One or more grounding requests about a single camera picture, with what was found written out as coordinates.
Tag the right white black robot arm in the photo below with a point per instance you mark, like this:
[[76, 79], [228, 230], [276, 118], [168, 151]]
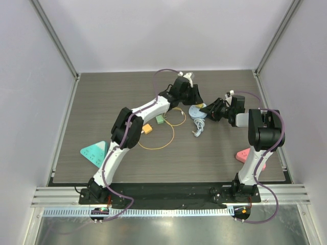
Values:
[[266, 132]]

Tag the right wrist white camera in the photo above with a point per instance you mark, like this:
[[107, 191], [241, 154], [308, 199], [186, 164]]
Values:
[[228, 96]]

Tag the light blue cable holder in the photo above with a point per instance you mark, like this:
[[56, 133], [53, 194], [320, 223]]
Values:
[[198, 118]]

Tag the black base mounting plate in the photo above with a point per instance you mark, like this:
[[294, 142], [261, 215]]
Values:
[[144, 193]]

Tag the aluminium frame rail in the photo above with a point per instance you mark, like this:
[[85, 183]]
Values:
[[55, 197]]

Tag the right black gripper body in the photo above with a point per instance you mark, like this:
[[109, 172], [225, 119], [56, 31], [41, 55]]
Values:
[[217, 109]]

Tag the slotted cable duct strip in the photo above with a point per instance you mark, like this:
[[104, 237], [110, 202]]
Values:
[[105, 213]]

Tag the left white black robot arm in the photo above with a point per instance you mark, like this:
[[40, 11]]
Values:
[[127, 129]]

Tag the yellow connector block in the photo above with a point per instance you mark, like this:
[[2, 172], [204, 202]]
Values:
[[146, 129]]

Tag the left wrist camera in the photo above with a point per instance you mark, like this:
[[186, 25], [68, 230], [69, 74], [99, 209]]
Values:
[[189, 76]]

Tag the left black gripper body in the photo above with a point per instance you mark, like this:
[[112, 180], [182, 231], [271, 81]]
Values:
[[190, 97]]

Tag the green cube plug adapter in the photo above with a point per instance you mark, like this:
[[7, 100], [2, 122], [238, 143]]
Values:
[[160, 119]]

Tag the pink triangular power socket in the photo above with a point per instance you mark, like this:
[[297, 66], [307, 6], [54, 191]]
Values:
[[242, 155]]

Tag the teal triangular power socket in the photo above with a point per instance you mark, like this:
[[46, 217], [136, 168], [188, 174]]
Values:
[[95, 153]]

